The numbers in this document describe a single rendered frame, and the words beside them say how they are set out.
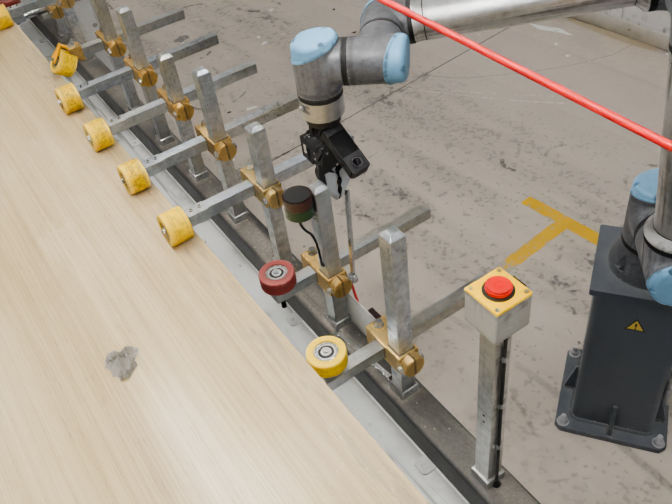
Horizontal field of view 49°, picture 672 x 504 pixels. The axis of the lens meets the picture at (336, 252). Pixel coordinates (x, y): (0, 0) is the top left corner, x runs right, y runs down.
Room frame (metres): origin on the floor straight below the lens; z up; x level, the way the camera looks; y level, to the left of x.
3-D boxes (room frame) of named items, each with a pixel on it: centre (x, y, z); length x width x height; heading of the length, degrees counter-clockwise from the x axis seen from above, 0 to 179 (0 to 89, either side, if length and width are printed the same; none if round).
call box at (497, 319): (0.72, -0.22, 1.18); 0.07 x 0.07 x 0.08; 28
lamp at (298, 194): (1.15, 0.06, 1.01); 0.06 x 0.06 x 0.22; 28
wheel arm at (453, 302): (1.01, -0.13, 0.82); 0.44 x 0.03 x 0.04; 118
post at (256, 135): (1.39, 0.14, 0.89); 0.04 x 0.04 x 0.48; 28
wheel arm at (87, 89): (2.09, 0.49, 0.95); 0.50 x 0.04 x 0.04; 118
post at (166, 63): (1.83, 0.37, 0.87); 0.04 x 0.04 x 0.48; 28
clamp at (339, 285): (1.19, 0.03, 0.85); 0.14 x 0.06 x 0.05; 28
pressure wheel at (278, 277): (1.15, 0.13, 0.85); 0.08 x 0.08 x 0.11
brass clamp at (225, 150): (1.63, 0.26, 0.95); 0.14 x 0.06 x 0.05; 28
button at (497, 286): (0.72, -0.22, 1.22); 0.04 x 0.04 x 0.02
